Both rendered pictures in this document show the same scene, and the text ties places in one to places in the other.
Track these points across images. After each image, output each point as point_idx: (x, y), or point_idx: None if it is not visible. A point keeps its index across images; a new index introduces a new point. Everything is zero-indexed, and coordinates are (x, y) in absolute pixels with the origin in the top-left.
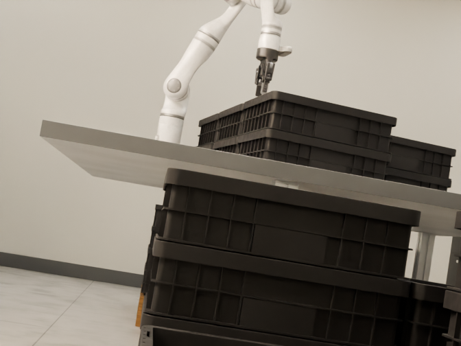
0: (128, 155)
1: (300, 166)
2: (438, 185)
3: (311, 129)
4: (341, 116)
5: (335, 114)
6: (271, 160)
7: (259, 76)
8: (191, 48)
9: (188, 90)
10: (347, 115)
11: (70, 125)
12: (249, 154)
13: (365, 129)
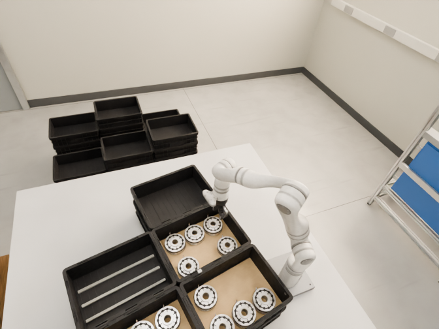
0: None
1: (173, 158)
2: None
3: (174, 182)
4: (161, 181)
5: (164, 179)
6: (183, 156)
7: (223, 209)
8: None
9: (294, 254)
10: (157, 181)
11: (242, 144)
12: None
13: (147, 188)
